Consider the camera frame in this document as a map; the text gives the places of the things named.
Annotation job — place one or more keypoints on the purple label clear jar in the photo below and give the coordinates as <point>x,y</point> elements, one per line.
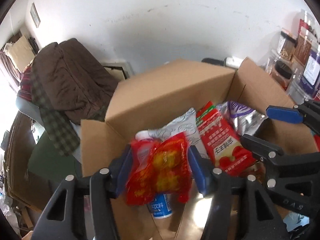
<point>306,85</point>

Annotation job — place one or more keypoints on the red long snack packet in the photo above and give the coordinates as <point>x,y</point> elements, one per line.
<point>221,141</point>

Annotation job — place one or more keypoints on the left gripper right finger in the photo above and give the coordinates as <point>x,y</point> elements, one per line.
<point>258,217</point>

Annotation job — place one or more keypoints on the brown jacket on chair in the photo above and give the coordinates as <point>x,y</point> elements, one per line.
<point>66,53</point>

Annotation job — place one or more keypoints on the dark label back jar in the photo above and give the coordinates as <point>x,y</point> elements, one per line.
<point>303,46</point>

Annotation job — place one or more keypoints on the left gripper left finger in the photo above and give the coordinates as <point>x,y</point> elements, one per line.
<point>64,218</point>

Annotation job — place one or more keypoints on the white bread snack bag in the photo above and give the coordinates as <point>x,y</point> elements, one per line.
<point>186,124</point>

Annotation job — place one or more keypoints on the red berry top jar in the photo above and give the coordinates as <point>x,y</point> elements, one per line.
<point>307,21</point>

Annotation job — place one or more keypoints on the small wall picture frame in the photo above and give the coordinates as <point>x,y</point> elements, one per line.
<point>34,15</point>

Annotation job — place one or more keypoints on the silver purple snack bag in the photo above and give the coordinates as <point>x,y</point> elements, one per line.
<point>243,119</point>

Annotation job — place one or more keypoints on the brown powder small jar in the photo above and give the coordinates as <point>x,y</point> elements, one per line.
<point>282,73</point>

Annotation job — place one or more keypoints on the open cardboard box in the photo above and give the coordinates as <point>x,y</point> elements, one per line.
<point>154,98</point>

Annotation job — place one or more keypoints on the nut filled clear jar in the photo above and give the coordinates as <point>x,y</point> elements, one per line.
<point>286,45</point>

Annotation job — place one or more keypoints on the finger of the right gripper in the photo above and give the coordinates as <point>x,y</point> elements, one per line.
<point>306,113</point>
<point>260,147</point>

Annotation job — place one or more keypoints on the plaid garment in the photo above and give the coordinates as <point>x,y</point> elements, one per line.
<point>55,119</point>

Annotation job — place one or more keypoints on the blue white tablet tube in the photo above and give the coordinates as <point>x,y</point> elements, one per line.
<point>160,206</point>

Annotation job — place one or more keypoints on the large red snack bag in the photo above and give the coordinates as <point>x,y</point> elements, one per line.
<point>158,167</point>

